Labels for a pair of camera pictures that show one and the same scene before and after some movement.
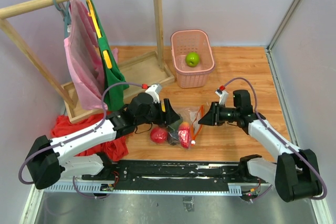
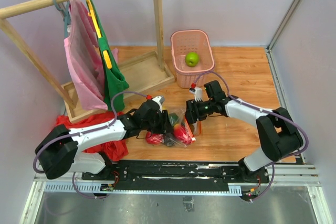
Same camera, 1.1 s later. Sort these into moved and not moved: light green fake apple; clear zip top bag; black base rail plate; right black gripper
Moved: right black gripper
Not moved: light green fake apple; clear zip top bag; black base rail plate
